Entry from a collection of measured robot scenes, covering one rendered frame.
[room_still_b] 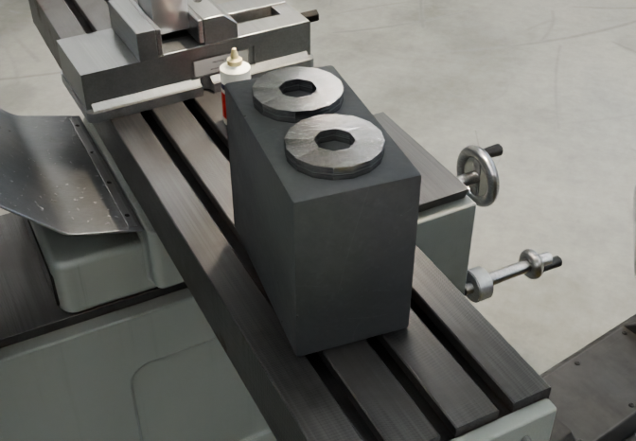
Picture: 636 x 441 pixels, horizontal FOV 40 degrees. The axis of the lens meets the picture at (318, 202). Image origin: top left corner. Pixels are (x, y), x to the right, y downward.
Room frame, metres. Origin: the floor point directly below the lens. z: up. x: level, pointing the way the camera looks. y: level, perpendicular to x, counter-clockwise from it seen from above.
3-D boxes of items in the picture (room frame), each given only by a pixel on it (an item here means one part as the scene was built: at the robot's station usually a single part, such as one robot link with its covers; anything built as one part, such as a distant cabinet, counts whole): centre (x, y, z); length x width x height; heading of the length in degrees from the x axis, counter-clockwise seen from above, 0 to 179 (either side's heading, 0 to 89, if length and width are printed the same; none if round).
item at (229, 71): (1.02, 0.11, 1.00); 0.04 x 0.04 x 0.11
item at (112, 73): (1.16, 0.19, 1.00); 0.35 x 0.15 x 0.11; 119
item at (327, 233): (0.71, 0.00, 1.05); 0.22 x 0.12 x 0.20; 20
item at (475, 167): (1.31, -0.26, 0.65); 0.16 x 0.12 x 0.12; 117
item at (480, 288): (1.19, -0.35, 0.53); 0.22 x 0.06 x 0.06; 117
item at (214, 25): (1.17, 0.17, 1.04); 0.12 x 0.06 x 0.04; 29
